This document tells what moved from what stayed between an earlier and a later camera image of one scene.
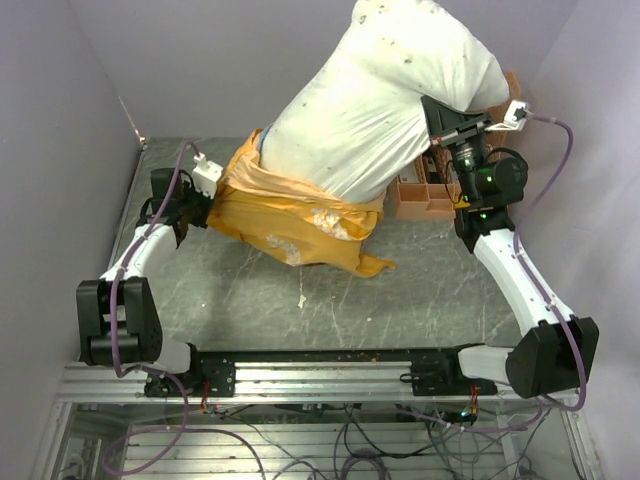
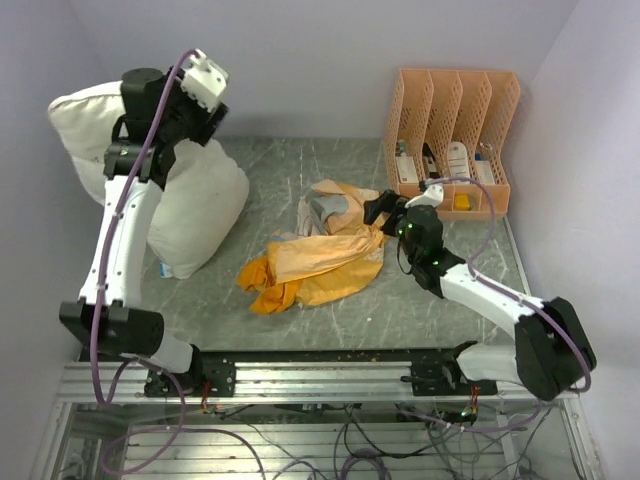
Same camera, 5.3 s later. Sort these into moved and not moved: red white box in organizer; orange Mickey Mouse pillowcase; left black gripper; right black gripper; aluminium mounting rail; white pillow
Moved: left black gripper; orange Mickey Mouse pillowcase; white pillow; right black gripper
Not moved: red white box in organizer; aluminium mounting rail
